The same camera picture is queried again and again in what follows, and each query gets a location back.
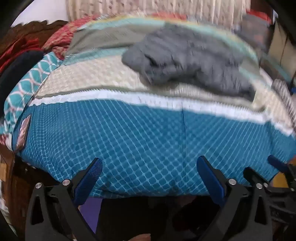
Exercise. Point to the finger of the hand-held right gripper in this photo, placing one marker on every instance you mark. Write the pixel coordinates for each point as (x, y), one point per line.
(251, 175)
(277, 162)

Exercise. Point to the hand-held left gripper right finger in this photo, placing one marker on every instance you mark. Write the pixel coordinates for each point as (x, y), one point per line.
(210, 178)

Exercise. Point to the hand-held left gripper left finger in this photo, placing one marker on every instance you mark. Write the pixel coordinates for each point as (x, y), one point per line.
(91, 176)

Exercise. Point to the grey jacket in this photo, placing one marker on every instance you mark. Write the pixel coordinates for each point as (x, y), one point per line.
(185, 60)

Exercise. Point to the purple garment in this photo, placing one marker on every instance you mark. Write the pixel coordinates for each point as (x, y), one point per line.
(91, 213)

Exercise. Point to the striped patchwork bedspread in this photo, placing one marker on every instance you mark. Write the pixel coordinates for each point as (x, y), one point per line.
(129, 134)

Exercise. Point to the wooden bed side board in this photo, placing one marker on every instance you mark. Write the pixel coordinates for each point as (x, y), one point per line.
(20, 169)

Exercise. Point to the smartphone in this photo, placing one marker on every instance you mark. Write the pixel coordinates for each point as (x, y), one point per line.
(23, 133)

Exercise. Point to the teal wave-pattern pillow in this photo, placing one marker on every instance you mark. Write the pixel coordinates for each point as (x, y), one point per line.
(27, 85)

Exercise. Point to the grey cabinet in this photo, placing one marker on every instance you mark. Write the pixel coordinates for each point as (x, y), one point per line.
(282, 46)

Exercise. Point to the dark navy cloth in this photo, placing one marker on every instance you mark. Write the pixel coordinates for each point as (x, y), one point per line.
(16, 71)

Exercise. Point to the dark red-edged box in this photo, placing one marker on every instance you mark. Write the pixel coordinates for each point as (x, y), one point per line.
(256, 30)

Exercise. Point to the red patterned quilt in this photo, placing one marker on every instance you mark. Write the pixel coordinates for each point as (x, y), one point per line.
(62, 37)

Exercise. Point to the red fleece cloth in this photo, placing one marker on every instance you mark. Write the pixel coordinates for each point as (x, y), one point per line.
(16, 51)

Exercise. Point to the carved wooden headboard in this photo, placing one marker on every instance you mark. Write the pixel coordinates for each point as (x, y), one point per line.
(30, 30)

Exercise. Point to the beige floral curtain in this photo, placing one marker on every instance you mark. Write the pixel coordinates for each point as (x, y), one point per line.
(150, 9)

